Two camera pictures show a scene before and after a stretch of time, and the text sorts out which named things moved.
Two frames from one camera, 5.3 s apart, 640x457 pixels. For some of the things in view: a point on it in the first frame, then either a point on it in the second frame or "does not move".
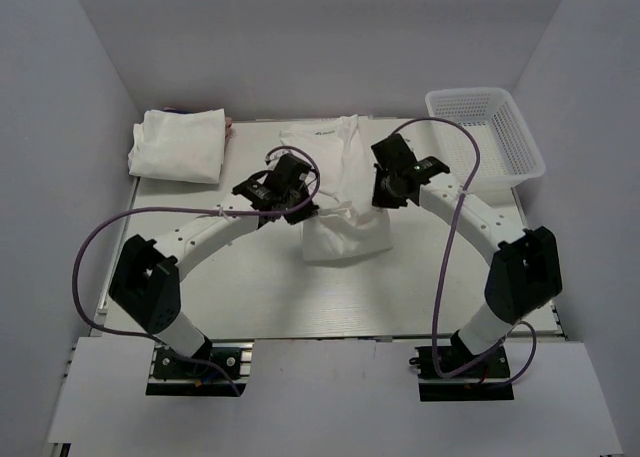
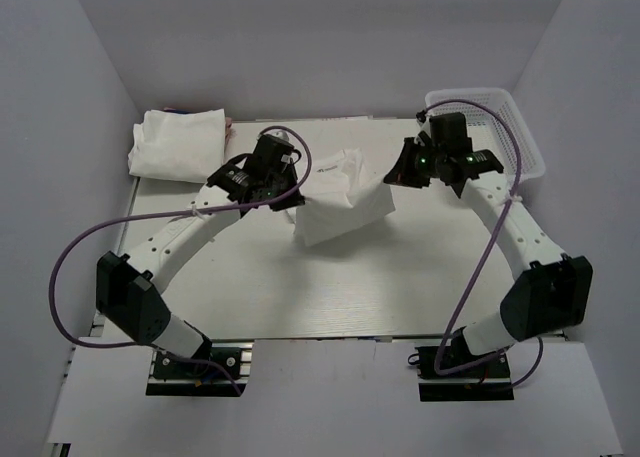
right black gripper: [379, 199] -> [401, 173]
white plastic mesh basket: [509, 153] does not move
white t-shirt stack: [180, 145] does not move
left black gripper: [304, 213] -> [290, 201]
